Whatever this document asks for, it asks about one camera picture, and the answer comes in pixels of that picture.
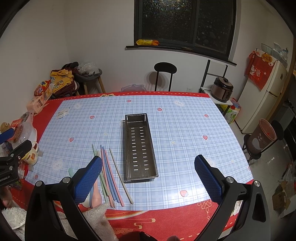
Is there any blue plaid table mat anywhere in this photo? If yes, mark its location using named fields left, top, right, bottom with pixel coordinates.
left=26, top=95, right=253, bottom=210

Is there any pink soup spoon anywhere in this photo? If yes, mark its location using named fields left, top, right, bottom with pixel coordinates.
left=91, top=180, right=102, bottom=208

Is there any cream refrigerator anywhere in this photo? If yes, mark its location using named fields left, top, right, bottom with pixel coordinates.
left=235, top=59, right=287, bottom=134

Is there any pink chopstick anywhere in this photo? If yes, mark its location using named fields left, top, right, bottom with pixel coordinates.
left=100, top=146, right=115, bottom=208
left=104, top=150, right=125, bottom=207

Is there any clear plastic container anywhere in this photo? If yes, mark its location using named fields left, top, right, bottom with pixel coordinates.
left=11, top=111, right=37, bottom=149

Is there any brown trash bin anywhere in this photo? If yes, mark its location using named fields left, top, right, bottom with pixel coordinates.
left=247, top=118, right=277, bottom=155

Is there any black metal rack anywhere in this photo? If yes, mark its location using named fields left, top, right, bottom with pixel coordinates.
left=199, top=59, right=228, bottom=93

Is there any cream cartoon mug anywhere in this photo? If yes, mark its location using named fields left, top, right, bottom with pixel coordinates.
left=22, top=142, right=39, bottom=166

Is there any red cloth on refrigerator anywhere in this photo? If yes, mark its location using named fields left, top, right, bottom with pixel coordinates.
left=245, top=48, right=276, bottom=90

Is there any white fleece sleeve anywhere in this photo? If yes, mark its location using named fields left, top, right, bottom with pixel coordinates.
left=2, top=203, right=118, bottom=240

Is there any green soup spoon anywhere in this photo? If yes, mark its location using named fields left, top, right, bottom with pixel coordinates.
left=68, top=168, right=74, bottom=178

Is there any yellow snack bags pile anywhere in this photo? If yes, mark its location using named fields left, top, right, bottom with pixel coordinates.
left=50, top=69, right=75, bottom=95

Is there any blue soup spoon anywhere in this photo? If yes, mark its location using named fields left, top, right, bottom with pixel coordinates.
left=89, top=186, right=94, bottom=208

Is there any beige chopstick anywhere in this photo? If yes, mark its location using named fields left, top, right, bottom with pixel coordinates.
left=109, top=148, right=134, bottom=204

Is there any person's left hand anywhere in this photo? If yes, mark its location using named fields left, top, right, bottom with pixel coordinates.
left=0, top=186, right=15, bottom=210

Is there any dark window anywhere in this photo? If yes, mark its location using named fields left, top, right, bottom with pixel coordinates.
left=134, top=0, right=237, bottom=61

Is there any yellow snack packet on sill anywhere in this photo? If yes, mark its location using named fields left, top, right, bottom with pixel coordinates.
left=136, top=39, right=159, bottom=46

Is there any wooden stool with bags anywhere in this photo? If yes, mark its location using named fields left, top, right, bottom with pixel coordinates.
left=74, top=69, right=106, bottom=95

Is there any red patterned tablecloth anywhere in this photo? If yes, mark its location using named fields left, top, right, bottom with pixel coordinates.
left=9, top=91, right=255, bottom=241

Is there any steel perforated utensil tray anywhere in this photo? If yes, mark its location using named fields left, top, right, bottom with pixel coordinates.
left=123, top=113, right=159, bottom=183

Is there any black round stool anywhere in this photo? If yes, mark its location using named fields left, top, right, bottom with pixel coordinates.
left=153, top=62, right=178, bottom=92

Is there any white paper label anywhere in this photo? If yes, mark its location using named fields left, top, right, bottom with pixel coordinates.
left=57, top=108, right=70, bottom=119

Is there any small white side table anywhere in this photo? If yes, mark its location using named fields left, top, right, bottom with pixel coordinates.
left=201, top=87, right=233, bottom=116

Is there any brown rice cooker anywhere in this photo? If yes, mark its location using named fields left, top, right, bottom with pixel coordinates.
left=211, top=77, right=233, bottom=101

